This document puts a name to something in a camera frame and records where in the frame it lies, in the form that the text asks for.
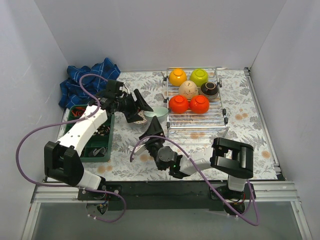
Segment brown floral pattern bowl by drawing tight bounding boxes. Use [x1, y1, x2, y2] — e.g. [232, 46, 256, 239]
[133, 110, 147, 125]

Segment light teal bowl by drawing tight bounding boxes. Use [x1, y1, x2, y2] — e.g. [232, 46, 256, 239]
[144, 106, 169, 121]

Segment orange bowl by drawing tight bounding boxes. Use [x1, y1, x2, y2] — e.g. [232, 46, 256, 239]
[189, 95, 210, 114]
[168, 95, 189, 114]

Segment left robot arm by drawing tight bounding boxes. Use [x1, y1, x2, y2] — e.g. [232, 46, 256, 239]
[44, 80, 153, 200]

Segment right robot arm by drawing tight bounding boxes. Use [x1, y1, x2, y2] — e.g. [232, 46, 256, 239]
[139, 117, 254, 199]

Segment metal dish rack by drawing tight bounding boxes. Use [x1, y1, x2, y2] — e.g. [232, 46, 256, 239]
[162, 67, 229, 137]

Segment black base bar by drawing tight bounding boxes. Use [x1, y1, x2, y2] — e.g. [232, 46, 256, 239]
[99, 180, 241, 212]

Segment blue plaid cloth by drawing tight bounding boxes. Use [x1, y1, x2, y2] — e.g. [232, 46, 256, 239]
[58, 57, 121, 109]

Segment yellow bowl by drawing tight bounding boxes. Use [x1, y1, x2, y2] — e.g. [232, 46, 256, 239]
[169, 68, 187, 87]

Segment green compartment organizer tray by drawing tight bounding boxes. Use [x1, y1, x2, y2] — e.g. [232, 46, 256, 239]
[64, 105, 115, 163]

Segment cream bird pattern bowl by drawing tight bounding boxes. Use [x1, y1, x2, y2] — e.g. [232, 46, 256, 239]
[178, 80, 199, 101]

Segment lime green bowl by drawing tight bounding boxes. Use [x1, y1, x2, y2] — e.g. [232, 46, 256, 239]
[189, 68, 209, 87]

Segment black gold rimmed bowl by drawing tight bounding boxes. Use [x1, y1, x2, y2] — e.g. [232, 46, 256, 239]
[199, 81, 219, 100]

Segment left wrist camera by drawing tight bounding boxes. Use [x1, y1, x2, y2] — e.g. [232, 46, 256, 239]
[119, 84, 131, 94]

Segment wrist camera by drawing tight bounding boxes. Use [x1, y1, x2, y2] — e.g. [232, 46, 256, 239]
[128, 144, 146, 155]
[119, 84, 131, 94]

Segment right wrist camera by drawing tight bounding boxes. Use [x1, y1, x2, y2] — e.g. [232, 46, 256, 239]
[128, 144, 146, 155]

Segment black dotted hair ties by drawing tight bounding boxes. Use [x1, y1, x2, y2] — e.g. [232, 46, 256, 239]
[96, 123, 111, 137]

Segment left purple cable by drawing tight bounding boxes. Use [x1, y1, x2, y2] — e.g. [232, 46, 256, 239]
[15, 73, 127, 223]

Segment orange hair ties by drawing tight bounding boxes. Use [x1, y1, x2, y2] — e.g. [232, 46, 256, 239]
[71, 106, 87, 118]

